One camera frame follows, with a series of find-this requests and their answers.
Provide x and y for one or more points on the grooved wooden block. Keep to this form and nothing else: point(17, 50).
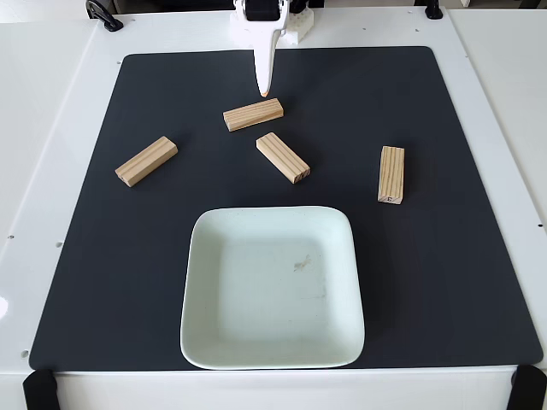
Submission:
point(146, 161)
point(253, 113)
point(391, 174)
point(283, 157)

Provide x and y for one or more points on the pale green square plate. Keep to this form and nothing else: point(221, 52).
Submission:
point(273, 299)

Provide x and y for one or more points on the black table mat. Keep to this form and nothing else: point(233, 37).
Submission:
point(128, 256)

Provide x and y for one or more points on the black clamp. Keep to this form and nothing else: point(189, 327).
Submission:
point(301, 4)
point(102, 15)
point(433, 9)

